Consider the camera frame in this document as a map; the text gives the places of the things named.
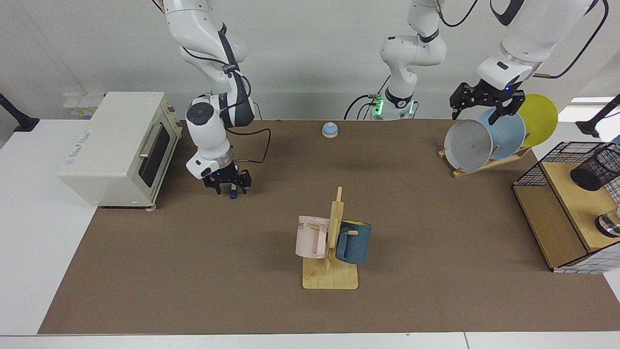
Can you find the pink cup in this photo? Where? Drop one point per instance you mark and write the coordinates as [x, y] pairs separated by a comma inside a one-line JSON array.
[[310, 240]]

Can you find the wooden plate rack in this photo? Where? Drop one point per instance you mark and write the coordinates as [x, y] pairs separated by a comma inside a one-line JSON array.
[[503, 160]]

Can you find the black clamp mount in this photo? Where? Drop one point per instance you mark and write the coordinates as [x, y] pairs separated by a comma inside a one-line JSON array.
[[593, 127], [19, 121]]

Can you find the brown table cloth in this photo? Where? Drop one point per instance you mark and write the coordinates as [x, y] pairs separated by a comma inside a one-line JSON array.
[[242, 266]]

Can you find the yellow plate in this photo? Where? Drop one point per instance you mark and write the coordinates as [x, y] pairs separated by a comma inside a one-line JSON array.
[[540, 121]]

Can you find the white marker with blue cap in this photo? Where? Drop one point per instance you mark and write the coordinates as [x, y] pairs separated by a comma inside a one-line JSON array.
[[233, 195]]

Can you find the white checkered cloth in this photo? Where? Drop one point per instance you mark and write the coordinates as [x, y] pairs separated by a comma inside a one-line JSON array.
[[596, 264]]

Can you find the light blue plate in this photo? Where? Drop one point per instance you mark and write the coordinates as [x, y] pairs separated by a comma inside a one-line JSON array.
[[508, 138]]

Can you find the dark blue cup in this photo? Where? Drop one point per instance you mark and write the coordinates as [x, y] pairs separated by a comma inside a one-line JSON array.
[[356, 245]]

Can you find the pale toaster oven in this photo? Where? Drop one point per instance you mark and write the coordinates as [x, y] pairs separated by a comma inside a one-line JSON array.
[[111, 145]]

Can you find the grey plate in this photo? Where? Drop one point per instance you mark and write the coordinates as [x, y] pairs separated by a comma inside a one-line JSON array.
[[467, 145]]

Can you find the silver round metal object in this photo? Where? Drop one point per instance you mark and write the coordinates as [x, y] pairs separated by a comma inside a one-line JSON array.
[[609, 225]]

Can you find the wooden cup stand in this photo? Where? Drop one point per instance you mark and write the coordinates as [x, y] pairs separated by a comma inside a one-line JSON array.
[[329, 278]]

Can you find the small blue round thing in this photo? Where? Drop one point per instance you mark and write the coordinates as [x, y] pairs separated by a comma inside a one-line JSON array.
[[330, 130]]

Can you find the black mesh pen holder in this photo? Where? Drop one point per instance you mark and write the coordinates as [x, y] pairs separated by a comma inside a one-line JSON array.
[[588, 177]]

